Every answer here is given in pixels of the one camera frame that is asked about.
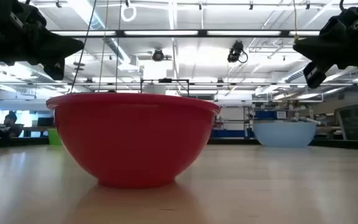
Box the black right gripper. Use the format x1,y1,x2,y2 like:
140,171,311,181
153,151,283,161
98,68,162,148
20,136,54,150
303,0,358,90

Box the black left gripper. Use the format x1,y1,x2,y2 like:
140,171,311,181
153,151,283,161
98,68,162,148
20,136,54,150
0,0,66,81

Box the light blue plastic bowl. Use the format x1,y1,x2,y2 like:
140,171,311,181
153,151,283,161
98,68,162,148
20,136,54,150
252,119,318,148

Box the colourful bowls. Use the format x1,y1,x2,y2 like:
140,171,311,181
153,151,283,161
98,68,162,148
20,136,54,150
47,127,63,146

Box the red plastic bowl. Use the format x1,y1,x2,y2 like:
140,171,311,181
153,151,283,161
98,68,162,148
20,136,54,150
45,92,222,189

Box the white pipe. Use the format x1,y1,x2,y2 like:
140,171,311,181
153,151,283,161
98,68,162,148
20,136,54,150
292,116,323,126

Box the grey mesh office chair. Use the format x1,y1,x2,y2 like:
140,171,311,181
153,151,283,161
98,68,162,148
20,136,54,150
335,101,358,141

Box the person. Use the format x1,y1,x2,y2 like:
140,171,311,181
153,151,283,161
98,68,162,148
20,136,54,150
4,111,24,138

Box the blue storage crate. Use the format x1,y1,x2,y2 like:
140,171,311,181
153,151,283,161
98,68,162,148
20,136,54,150
211,129,254,139

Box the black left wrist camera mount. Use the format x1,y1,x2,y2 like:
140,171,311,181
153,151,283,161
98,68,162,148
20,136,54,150
34,27,85,67

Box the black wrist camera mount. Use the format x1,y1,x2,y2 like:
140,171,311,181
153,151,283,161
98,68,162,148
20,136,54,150
34,27,85,67
293,18,338,66

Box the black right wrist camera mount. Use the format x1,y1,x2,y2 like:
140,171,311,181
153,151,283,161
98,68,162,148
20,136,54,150
293,18,338,66

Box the black hanging cable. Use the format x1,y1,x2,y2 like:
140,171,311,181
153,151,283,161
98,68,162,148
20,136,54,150
69,0,98,93

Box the thin hanging cable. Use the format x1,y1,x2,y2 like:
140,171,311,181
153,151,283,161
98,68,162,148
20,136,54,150
98,0,110,91
114,0,123,91

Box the black overhead frame beam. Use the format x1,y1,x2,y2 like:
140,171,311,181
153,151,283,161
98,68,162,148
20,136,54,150
0,81,358,88

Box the yellow hanging cable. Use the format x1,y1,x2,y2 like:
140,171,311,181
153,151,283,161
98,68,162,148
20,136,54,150
292,0,300,44

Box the black aluminium table frame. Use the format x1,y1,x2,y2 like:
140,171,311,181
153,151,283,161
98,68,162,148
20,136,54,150
0,136,358,152

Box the black overhead camera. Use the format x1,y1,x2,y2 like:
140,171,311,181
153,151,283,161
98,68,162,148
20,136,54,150
227,40,249,64

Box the white cable loop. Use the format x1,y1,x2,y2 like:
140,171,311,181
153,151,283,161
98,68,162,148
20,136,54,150
120,0,137,23

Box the black round camera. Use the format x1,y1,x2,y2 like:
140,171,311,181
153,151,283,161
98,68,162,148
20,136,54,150
152,49,173,62

